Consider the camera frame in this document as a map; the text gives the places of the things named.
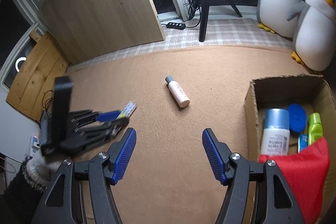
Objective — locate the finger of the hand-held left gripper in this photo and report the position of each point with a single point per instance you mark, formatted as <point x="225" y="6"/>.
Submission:
<point x="115" y="127"/>
<point x="107" y="116"/>

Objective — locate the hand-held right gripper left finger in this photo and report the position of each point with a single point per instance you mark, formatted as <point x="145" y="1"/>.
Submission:
<point x="124" y="155"/>

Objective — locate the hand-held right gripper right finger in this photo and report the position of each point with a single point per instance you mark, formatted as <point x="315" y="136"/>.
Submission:
<point x="214" y="155"/>

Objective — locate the white bottle with blue cap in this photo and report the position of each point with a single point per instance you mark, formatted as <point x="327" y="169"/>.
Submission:
<point x="274" y="140"/>

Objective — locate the beige cosmetic stick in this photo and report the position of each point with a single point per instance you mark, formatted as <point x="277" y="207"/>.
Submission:
<point x="178" y="94"/>

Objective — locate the red cloth bag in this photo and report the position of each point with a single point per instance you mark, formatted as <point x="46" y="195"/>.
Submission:
<point x="302" y="174"/>

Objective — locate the blue packet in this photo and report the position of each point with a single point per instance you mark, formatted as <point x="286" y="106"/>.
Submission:
<point x="303" y="142"/>

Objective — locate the blue round lid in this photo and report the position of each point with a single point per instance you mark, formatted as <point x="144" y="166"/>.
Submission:
<point x="298" y="116"/>

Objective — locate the cardboard box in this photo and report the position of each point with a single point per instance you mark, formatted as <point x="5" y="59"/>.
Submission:
<point x="283" y="90"/>

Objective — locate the green tube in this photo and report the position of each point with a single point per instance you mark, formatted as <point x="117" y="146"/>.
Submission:
<point x="314" y="127"/>

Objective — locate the person's left forearm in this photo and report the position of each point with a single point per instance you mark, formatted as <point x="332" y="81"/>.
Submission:
<point x="21" y="187"/>

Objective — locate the white power strip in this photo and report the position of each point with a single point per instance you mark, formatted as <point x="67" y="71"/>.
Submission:
<point x="34" y="144"/>

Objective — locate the pine wood panel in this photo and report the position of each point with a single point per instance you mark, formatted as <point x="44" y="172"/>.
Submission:
<point x="34" y="77"/>

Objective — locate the light wooden board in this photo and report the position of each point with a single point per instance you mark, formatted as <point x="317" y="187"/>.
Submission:
<point x="99" y="8"/>

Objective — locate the black power strip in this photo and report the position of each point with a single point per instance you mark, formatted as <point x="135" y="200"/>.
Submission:
<point x="177" y="25"/>

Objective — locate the checked bed sheet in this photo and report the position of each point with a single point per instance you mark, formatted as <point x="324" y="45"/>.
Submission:
<point x="223" y="32"/>

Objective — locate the black tripod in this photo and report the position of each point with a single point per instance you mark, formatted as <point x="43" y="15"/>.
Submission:
<point x="203" y="16"/>

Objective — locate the small penguin plush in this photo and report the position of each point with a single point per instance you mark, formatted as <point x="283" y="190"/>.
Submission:
<point x="315" y="35"/>

